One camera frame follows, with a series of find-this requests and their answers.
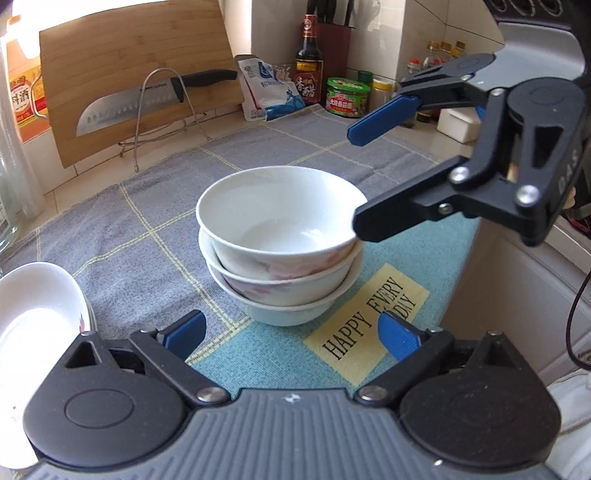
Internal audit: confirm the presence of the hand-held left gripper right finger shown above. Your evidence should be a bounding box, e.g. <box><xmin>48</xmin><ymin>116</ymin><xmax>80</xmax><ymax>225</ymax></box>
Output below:
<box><xmin>356</xmin><ymin>311</ymin><xmax>525</xmax><ymax>409</ymax></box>

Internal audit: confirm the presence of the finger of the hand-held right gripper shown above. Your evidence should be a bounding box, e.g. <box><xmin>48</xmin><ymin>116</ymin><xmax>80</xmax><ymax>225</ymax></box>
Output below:
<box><xmin>347</xmin><ymin>62</ymin><xmax>488</xmax><ymax>146</ymax></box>
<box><xmin>353</xmin><ymin>88</ymin><xmax>561</xmax><ymax>247</ymax></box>

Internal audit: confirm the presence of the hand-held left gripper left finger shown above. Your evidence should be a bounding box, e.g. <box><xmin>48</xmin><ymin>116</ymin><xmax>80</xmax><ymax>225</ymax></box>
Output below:
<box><xmin>62</xmin><ymin>310</ymin><xmax>232</xmax><ymax>409</ymax></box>

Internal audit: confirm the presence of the white floral bowl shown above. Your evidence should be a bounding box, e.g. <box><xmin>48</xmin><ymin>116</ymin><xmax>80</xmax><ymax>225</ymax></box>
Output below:
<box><xmin>198</xmin><ymin>228</ymin><xmax>364</xmax><ymax>308</ymax></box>
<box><xmin>196</xmin><ymin>166</ymin><xmax>369</xmax><ymax>280</ymax></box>
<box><xmin>210</xmin><ymin>263</ymin><xmax>362</xmax><ymax>327</ymax></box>

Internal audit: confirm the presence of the white fruit print plate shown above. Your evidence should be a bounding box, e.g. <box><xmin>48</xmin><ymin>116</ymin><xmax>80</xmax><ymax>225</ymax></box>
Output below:
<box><xmin>0</xmin><ymin>261</ymin><xmax>96</xmax><ymax>468</ymax></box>

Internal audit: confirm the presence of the yellow lid spice jar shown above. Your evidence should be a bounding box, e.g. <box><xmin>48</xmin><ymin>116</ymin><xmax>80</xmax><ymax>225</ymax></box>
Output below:
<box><xmin>369</xmin><ymin>78</ymin><xmax>398</xmax><ymax>110</ymax></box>

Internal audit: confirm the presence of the green lid sauce jar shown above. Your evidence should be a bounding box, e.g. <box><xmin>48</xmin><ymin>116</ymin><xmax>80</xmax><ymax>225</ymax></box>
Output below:
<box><xmin>325</xmin><ymin>77</ymin><xmax>373</xmax><ymax>119</ymax></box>

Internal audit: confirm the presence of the white plastic container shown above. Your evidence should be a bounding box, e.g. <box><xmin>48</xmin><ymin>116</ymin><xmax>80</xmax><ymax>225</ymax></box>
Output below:
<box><xmin>436</xmin><ymin>108</ymin><xmax>484</xmax><ymax>143</ymax></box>

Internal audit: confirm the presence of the dark vinegar bottle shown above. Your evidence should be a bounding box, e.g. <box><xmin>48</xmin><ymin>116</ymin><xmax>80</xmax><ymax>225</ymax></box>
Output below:
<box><xmin>294</xmin><ymin>14</ymin><xmax>325</xmax><ymax>108</ymax></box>

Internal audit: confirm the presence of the dark knife block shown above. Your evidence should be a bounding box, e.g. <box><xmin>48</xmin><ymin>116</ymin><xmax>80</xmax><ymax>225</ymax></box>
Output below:
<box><xmin>307</xmin><ymin>0</ymin><xmax>357</xmax><ymax>83</ymax></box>

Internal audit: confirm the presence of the white blue pouch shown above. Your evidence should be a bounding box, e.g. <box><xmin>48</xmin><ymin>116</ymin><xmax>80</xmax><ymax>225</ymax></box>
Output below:
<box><xmin>235</xmin><ymin>54</ymin><xmax>308</xmax><ymax>122</ymax></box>

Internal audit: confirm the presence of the grey blue checked cloth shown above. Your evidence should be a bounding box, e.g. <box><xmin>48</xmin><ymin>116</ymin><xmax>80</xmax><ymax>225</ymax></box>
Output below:
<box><xmin>0</xmin><ymin>104</ymin><xmax>484</xmax><ymax>385</ymax></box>

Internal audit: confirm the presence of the white cloth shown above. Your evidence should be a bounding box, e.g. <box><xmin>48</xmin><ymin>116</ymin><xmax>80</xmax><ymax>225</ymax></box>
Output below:
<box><xmin>547</xmin><ymin>369</ymin><xmax>591</xmax><ymax>437</ymax></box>

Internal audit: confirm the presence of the clear plastic wrap roll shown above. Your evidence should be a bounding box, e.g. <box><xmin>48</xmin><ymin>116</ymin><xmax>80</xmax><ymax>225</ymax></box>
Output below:
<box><xmin>0</xmin><ymin>41</ymin><xmax>45</xmax><ymax>221</ymax></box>

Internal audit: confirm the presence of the wooden cutting board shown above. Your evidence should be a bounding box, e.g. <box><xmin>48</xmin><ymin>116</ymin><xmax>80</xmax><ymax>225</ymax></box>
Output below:
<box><xmin>39</xmin><ymin>0</ymin><xmax>245</xmax><ymax>169</ymax></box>

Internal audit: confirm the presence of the orange cooking wine jug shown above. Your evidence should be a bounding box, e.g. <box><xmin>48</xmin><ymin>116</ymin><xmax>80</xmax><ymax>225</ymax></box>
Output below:
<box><xmin>7</xmin><ymin>39</ymin><xmax>49</xmax><ymax>144</ymax></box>

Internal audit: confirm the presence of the black cable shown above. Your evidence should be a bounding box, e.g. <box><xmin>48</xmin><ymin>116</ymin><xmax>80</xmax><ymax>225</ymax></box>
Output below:
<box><xmin>564</xmin><ymin>271</ymin><xmax>591</xmax><ymax>370</ymax></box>

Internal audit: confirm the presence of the metal wire rack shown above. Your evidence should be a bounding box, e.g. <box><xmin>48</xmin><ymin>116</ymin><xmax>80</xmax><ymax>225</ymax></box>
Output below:
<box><xmin>117</xmin><ymin>68</ymin><xmax>214</xmax><ymax>173</ymax></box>

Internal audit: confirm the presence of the black handled kitchen knife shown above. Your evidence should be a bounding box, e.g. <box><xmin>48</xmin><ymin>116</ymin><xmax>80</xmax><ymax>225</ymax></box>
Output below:
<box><xmin>76</xmin><ymin>69</ymin><xmax>238</xmax><ymax>137</ymax></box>

